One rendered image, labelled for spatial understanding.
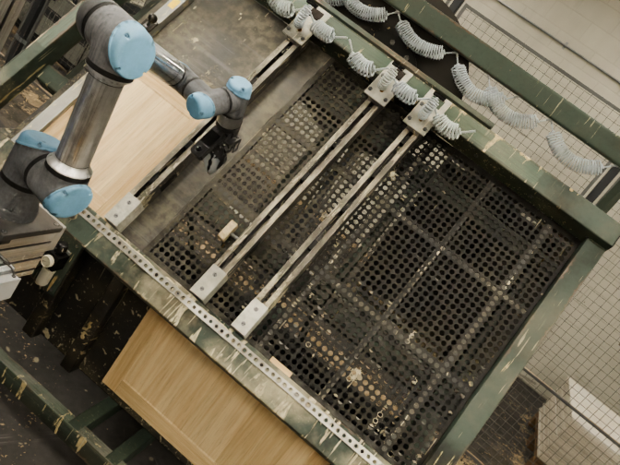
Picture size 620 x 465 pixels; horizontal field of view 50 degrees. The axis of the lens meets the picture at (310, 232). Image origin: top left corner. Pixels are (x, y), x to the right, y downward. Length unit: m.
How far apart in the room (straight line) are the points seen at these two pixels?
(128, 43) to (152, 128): 1.07
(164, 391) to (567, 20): 5.55
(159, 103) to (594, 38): 5.18
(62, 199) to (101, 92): 0.29
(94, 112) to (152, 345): 1.25
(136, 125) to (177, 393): 1.05
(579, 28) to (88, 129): 5.95
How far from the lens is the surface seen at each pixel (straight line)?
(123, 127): 2.64
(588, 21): 7.13
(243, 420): 2.60
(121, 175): 2.55
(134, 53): 1.59
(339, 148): 2.49
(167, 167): 2.51
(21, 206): 1.90
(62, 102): 2.71
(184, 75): 1.95
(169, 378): 2.69
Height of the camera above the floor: 1.97
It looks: 17 degrees down
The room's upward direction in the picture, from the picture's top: 36 degrees clockwise
